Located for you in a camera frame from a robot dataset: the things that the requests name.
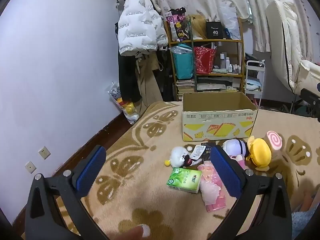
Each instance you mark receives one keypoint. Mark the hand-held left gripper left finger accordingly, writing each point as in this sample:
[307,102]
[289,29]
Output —
[91,172]

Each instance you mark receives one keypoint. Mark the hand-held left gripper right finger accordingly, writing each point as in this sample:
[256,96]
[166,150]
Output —
[225,172]

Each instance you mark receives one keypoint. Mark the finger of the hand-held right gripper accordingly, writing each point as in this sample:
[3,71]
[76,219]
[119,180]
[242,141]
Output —
[311,96]

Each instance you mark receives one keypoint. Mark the pink tissue packet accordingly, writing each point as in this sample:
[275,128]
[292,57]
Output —
[212,192]

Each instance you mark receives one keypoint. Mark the lavender-haired plush doll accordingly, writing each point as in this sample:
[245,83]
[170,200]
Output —
[232,146]

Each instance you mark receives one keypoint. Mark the yellow plush toy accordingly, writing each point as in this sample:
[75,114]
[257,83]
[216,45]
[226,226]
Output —
[260,152]

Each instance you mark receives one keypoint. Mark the green tissue pack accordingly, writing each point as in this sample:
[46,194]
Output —
[183,180]

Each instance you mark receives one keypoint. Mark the printed cardboard box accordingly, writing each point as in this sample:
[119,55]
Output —
[220,127]

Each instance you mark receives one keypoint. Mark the white fluffy plush toy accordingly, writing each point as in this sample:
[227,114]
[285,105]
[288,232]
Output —
[178,155]

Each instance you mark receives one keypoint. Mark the pink swirl plush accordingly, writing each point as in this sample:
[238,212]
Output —
[273,140]

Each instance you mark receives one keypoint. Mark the small black box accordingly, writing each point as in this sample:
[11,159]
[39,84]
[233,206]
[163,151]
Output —
[207,152]

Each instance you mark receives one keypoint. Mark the beige printed blanket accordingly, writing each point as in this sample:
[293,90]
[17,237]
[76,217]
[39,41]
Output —
[140,200]

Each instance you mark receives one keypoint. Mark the white trolley cart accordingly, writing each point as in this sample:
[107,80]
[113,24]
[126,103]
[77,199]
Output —
[253,85]

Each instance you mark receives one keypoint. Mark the white padded chair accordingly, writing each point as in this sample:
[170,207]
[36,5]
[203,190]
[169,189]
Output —
[287,42]

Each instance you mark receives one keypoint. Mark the person's foot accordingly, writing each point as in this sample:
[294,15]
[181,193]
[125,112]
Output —
[135,232]

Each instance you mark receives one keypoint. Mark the plastic bag of toys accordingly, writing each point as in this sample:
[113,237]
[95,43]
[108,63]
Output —
[125,105]

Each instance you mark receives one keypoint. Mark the pile of papers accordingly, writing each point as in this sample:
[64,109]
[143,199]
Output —
[215,85]

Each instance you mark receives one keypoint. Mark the person's leg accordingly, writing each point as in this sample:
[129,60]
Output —
[308,200]

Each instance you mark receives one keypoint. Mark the group of toiletry bottles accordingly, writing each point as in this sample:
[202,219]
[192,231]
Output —
[228,63]

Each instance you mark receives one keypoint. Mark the stack of books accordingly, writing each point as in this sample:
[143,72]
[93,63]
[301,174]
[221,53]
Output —
[185,88]

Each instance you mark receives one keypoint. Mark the light blue fluffy cloth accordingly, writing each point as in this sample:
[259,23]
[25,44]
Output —
[305,222]

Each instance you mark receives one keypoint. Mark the black garment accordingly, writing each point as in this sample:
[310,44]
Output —
[127,80]

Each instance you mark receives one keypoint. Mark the beige trousers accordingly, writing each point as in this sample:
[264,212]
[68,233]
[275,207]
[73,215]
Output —
[148,82]

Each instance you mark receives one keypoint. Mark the wooden shelf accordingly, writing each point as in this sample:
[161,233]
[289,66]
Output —
[217,40]

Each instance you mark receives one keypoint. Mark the clear plastic bag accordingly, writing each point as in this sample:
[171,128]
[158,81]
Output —
[230,22]

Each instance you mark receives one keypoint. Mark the red gift bag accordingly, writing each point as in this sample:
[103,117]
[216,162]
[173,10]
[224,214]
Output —
[203,60]

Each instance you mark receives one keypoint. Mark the teal bag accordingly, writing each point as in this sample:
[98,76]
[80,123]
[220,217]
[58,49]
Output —
[183,65]

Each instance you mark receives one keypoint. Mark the black square box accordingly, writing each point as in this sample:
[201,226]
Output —
[214,31]

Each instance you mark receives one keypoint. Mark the blonde wig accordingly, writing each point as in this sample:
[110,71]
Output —
[197,27]

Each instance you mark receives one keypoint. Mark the purple printed bag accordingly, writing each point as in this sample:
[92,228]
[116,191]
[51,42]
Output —
[177,25]

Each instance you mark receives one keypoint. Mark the white puffer jacket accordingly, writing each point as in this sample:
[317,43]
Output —
[135,25]

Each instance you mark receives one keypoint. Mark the wall socket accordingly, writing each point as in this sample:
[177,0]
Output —
[44,153]
[30,167]

